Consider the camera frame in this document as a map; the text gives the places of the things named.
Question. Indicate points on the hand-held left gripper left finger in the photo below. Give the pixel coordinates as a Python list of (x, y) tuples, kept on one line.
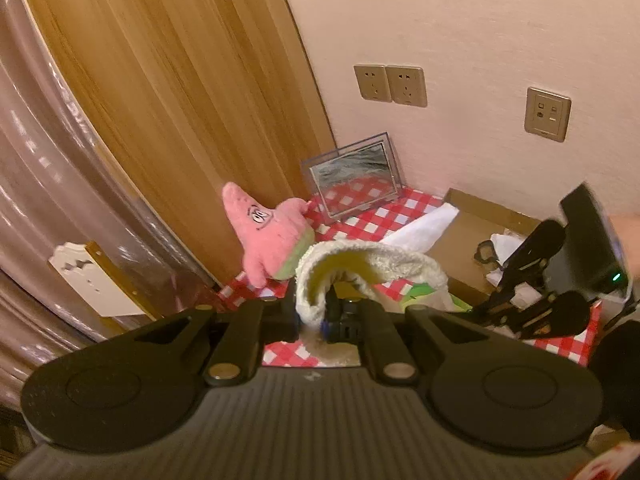
[(282, 320)]

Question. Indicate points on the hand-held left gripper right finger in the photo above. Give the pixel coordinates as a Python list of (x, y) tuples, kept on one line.
[(345, 327)]

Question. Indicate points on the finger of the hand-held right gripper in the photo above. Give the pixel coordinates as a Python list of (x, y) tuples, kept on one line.
[(542, 242), (555, 315)]

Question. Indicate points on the brown cardboard box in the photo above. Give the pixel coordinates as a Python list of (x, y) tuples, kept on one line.
[(480, 220)]

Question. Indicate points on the cream fluffy towel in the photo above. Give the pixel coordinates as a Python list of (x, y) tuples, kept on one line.
[(350, 260)]

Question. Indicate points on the green tissue box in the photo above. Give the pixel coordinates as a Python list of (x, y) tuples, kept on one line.
[(420, 292)]

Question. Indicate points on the pink star plush toy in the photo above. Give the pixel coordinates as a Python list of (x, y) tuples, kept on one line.
[(265, 235)]

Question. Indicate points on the red checkered tablecloth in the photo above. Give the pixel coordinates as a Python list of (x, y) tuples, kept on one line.
[(365, 225)]

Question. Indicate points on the white and wood chair back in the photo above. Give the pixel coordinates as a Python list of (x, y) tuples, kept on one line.
[(95, 280)]

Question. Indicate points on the wooden door panel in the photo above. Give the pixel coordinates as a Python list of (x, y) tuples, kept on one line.
[(175, 85)]

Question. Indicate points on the beige patterned curtain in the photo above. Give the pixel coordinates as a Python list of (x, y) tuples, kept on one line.
[(40, 160)]

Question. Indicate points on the beige data wall socket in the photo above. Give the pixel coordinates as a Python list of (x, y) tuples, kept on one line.
[(547, 114)]

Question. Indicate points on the clear acrylic picture frame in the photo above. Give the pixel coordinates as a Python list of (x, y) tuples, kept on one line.
[(350, 180)]

